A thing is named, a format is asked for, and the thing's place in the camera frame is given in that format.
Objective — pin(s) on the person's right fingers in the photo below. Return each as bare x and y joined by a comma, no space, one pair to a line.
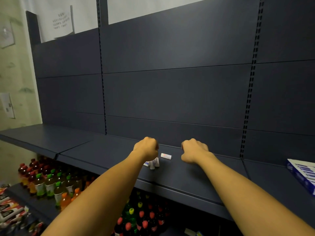
187,144

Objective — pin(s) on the dark blue low shelf board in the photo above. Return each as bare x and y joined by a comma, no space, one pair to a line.
37,206

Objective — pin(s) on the bunch of small white packets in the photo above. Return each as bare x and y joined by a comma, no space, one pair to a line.
153,164

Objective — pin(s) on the stack of red white packets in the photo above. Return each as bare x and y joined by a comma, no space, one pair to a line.
11,211

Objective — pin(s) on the person's right hand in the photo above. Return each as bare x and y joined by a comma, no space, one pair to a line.
194,152

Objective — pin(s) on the white paper notice with print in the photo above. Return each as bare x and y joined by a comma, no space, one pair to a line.
59,23

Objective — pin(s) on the person's right forearm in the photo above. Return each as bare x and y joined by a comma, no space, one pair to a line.
246,196

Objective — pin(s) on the person's left fingers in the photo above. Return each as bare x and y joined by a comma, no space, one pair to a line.
152,142

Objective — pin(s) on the small white carton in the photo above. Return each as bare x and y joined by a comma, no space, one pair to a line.
193,232

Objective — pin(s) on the person's left forearm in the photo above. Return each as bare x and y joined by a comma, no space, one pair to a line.
105,196

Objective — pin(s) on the dark blue shelving back panel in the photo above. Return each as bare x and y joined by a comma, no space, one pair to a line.
177,90

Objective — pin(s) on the group of dark soda bottles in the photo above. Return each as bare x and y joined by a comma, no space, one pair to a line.
140,218

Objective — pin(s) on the blue and white striped box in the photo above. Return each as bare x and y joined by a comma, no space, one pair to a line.
304,173

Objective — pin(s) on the grey paper sheet on wall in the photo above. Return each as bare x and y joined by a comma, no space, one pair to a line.
6,34

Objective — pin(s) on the group of juice drink bottles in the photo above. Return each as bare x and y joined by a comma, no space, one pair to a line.
49,184

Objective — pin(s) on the person's left hand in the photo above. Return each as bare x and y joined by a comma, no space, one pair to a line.
146,149

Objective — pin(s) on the small white flat packet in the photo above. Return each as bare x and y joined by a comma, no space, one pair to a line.
166,156

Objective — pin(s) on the small white paper slip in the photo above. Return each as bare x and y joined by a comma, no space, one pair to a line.
7,105

